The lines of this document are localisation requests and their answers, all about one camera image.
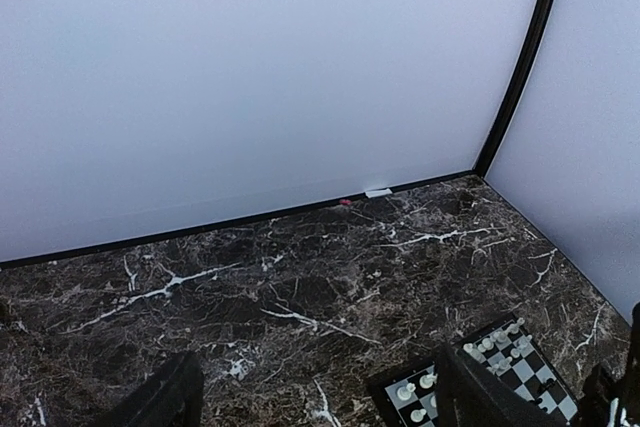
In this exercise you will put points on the black and white chessboard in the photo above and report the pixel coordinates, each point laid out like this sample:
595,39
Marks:
406,395

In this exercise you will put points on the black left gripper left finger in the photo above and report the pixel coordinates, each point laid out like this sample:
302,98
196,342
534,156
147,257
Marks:
175,388

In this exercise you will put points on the white tape strip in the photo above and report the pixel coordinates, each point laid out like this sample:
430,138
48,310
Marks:
378,193

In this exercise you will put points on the black corner frame post right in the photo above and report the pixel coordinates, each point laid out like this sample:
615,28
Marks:
516,86

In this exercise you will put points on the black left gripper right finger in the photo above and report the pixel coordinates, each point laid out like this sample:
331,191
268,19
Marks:
467,394

